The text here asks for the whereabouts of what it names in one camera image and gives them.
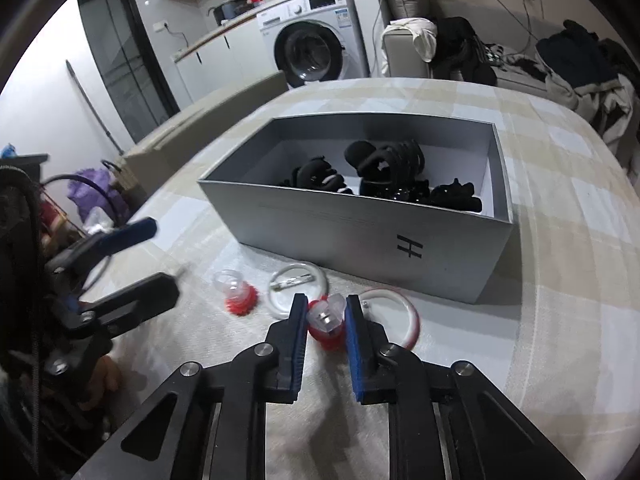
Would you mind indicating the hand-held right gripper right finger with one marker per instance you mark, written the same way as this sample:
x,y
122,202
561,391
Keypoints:
x,y
353,350

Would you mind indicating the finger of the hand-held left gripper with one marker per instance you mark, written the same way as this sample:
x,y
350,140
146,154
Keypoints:
x,y
132,231
145,295

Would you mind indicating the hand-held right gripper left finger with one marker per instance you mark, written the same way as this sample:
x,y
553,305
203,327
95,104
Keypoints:
x,y
300,345

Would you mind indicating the grey cardboard box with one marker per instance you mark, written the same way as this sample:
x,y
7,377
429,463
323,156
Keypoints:
x,y
380,245

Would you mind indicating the long black claw hair clip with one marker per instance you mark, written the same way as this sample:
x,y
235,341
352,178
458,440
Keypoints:
x,y
455,196

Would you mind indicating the black round hair clip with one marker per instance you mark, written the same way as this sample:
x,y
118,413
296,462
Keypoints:
x,y
362,155

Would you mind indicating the person's left hand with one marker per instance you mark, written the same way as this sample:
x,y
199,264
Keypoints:
x,y
102,375

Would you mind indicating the purple plastic bag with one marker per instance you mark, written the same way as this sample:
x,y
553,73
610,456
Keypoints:
x,y
92,192

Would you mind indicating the dark glass door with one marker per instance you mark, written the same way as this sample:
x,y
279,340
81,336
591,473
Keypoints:
x,y
125,60

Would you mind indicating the white kitchen counter cabinet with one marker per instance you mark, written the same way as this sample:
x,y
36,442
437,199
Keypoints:
x,y
220,60

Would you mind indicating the black pot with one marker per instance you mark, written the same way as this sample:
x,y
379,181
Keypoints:
x,y
232,10

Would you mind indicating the white washing machine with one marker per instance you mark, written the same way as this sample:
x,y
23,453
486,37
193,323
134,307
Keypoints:
x,y
310,35

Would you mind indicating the grey sofa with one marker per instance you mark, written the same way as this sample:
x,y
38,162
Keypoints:
x,y
520,80

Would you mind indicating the black clothing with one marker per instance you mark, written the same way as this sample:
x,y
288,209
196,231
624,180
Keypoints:
x,y
462,50

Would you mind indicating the white cloth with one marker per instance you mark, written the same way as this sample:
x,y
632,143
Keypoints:
x,y
420,35

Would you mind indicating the pile of clothes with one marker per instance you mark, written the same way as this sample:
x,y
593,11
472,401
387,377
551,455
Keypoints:
x,y
585,70

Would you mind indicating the wall socket over counter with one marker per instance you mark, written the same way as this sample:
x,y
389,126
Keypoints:
x,y
160,26

